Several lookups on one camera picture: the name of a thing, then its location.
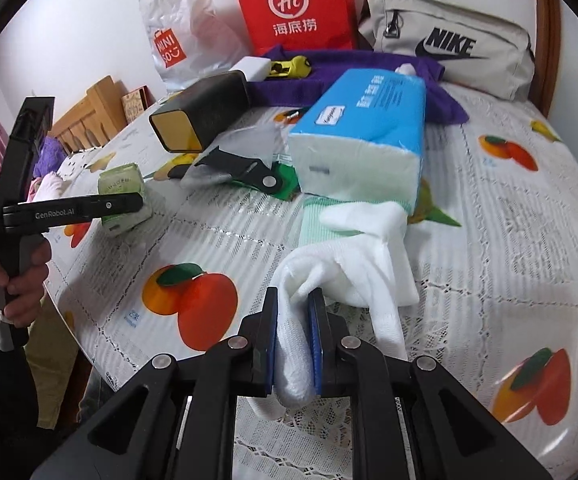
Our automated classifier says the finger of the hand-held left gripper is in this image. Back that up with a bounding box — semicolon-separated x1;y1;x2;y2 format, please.
86;192;145;223

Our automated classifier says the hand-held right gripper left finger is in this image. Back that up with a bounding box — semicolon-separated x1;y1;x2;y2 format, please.
29;287;279;480

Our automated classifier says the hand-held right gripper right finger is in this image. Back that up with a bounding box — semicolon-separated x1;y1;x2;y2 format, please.
308;290;554;480

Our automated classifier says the light green tissue packet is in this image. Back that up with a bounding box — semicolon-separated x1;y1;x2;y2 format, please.
97;162;153;237

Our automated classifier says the light green cloth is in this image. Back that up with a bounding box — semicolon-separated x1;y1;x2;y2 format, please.
298;194;365;249

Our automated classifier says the black handled tool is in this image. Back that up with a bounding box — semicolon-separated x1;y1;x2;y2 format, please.
183;147;282;195

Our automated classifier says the small white box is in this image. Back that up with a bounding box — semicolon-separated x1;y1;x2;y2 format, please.
230;56;271;82

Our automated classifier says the yellow mesh pouch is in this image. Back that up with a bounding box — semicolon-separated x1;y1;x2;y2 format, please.
268;55;313;80

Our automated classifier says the person's left hand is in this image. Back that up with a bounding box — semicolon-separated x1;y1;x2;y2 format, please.
0;240;51;329

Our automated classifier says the pastel striped quilt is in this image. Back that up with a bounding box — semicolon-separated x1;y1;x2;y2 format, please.
26;172;66;204

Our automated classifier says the purple plush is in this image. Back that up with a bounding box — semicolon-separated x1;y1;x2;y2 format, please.
34;135;66;176

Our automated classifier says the wooden headboard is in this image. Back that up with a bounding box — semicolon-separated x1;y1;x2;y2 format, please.
48;75;131;154

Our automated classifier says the patterned brown box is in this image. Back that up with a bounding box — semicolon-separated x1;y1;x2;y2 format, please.
120;86;149;122

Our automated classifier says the dark tea tin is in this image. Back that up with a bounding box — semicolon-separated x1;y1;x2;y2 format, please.
148;71;250;153

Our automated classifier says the white plastic shopping bag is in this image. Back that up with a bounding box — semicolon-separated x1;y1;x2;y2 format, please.
136;0;251;93

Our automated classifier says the purple towel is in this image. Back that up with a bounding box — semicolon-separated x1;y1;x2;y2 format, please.
246;45;470;126

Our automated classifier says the blue tissue pack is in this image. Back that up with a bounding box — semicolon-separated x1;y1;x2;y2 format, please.
287;67;428;216

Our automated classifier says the red paper bag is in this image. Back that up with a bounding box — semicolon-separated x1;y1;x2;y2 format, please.
229;0;358;56

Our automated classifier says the grey waist bag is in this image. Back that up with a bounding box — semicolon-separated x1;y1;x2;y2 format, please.
358;0;538;102

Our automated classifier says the brown wooden door frame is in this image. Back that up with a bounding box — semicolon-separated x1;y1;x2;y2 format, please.
531;0;562;118

